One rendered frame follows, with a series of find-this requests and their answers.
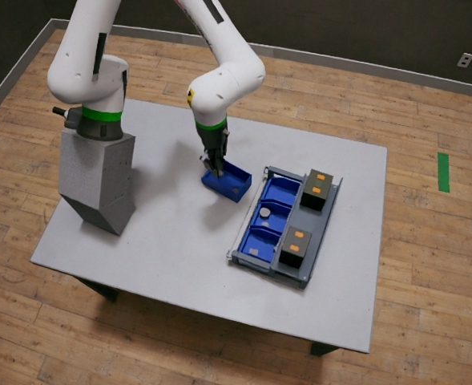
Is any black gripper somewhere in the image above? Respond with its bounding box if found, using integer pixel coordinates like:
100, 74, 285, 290
200, 134, 228, 178

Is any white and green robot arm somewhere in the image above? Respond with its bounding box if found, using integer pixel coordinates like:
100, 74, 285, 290
47, 0, 265, 141

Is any grey metal shelf rack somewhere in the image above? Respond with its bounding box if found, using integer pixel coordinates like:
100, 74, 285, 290
226, 165, 343, 290

